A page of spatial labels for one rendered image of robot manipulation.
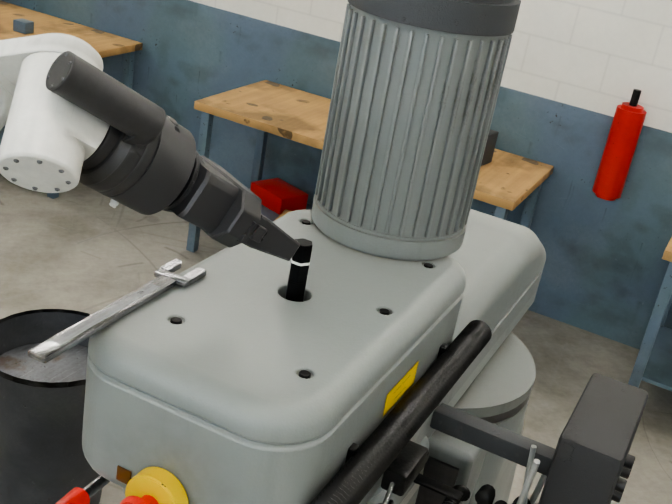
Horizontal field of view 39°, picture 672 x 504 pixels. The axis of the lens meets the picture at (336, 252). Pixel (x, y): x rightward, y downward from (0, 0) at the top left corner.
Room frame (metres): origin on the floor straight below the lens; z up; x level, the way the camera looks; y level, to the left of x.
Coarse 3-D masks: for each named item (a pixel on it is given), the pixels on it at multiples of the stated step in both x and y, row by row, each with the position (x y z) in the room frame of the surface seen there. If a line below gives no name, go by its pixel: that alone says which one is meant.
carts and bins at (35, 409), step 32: (0, 320) 2.81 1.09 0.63; (32, 320) 2.90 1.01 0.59; (64, 320) 2.94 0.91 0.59; (0, 352) 2.79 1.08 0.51; (64, 352) 2.87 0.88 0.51; (0, 384) 2.52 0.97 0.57; (32, 384) 2.48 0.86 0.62; (64, 384) 2.51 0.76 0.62; (0, 416) 2.53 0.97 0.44; (32, 416) 2.50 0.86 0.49; (64, 416) 2.52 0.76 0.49; (0, 448) 2.54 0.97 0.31; (32, 448) 2.51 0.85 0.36; (64, 448) 2.54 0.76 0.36; (0, 480) 2.55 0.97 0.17; (32, 480) 2.52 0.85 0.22; (64, 480) 2.55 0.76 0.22
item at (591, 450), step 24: (600, 384) 1.14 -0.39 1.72; (624, 384) 1.15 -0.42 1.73; (576, 408) 1.07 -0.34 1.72; (600, 408) 1.08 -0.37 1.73; (624, 408) 1.09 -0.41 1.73; (576, 432) 1.01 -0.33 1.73; (600, 432) 1.02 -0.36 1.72; (624, 432) 1.03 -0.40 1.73; (576, 456) 0.99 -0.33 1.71; (600, 456) 0.98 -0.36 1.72; (624, 456) 0.98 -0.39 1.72; (552, 480) 0.99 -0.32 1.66; (576, 480) 0.98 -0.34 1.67; (600, 480) 0.97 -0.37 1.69; (624, 480) 1.00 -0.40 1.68
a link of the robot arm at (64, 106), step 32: (32, 64) 0.75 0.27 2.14; (64, 64) 0.71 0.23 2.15; (32, 96) 0.72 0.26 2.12; (64, 96) 0.71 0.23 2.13; (96, 96) 0.72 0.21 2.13; (128, 96) 0.74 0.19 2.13; (32, 128) 0.70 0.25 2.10; (64, 128) 0.71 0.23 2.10; (96, 128) 0.74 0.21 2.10; (128, 128) 0.74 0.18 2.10; (160, 128) 0.75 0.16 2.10; (0, 160) 0.69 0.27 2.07; (32, 160) 0.69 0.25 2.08; (64, 160) 0.70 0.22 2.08; (96, 160) 0.75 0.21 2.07; (128, 160) 0.75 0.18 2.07
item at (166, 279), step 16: (160, 272) 0.90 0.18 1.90; (192, 272) 0.91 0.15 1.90; (144, 288) 0.86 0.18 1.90; (160, 288) 0.86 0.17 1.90; (112, 304) 0.81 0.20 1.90; (128, 304) 0.82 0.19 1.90; (96, 320) 0.78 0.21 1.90; (112, 320) 0.79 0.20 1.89; (64, 336) 0.74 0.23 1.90; (80, 336) 0.75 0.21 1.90; (32, 352) 0.71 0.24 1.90; (48, 352) 0.71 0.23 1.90
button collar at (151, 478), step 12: (156, 468) 0.72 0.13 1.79; (132, 480) 0.71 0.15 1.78; (144, 480) 0.70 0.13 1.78; (156, 480) 0.70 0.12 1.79; (168, 480) 0.70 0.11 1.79; (132, 492) 0.71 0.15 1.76; (144, 492) 0.70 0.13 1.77; (156, 492) 0.70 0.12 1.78; (168, 492) 0.69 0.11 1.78; (180, 492) 0.70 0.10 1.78
